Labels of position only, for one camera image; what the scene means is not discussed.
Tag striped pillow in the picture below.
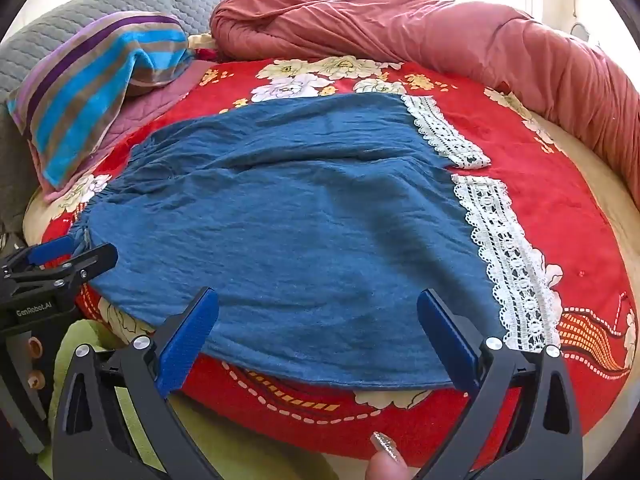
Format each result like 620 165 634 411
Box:
7 11 196 191

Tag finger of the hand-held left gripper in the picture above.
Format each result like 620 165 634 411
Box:
0 236 77 281
12 243 119 293

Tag red floral blanket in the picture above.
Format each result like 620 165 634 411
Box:
40 55 640 471

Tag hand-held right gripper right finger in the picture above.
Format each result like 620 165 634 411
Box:
416 288 585 480

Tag rust red comforter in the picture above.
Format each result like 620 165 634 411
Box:
209 0 640 188

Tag pink quilted pillow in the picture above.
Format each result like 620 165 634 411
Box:
32 60 218 203

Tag cream cloth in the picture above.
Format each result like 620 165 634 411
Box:
187 32 219 52

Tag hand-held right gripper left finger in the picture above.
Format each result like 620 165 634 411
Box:
52 287 221 480

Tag blue pants with lace trim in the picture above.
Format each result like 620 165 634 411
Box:
67 91 563 392

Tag green cloth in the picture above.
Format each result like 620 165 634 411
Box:
37 320 341 480

